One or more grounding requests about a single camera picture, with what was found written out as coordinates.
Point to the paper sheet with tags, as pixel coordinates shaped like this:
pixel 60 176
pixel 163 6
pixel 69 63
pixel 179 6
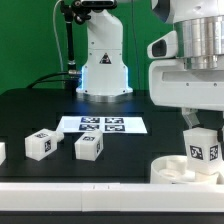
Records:
pixel 75 124

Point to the white round stool seat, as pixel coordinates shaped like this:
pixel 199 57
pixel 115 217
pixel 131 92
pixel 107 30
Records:
pixel 173 169

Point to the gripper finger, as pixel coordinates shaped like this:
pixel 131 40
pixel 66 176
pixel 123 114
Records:
pixel 220 132

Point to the white L-shaped fence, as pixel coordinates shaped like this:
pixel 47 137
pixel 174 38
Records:
pixel 88 197

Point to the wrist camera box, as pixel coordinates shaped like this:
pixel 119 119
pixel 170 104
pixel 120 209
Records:
pixel 164 47

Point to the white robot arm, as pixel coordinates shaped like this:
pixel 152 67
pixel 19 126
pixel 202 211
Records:
pixel 187 69

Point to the white part at left edge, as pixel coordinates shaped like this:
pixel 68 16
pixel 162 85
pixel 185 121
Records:
pixel 2 152

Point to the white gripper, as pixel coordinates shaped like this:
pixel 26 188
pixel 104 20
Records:
pixel 170 84

